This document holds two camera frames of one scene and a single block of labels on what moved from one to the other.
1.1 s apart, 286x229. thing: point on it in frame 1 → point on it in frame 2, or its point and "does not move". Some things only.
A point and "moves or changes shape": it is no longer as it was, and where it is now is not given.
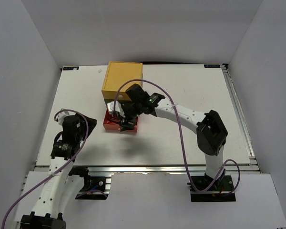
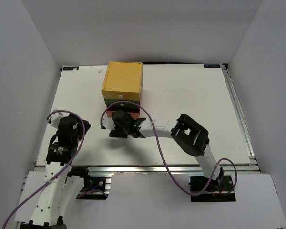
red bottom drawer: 109,125 moves or changes shape
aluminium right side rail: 240,115 does not move
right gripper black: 126,126 → 117,133
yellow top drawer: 122,95 does not move
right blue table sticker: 212,66 does not move
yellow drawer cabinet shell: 117,73 does not move
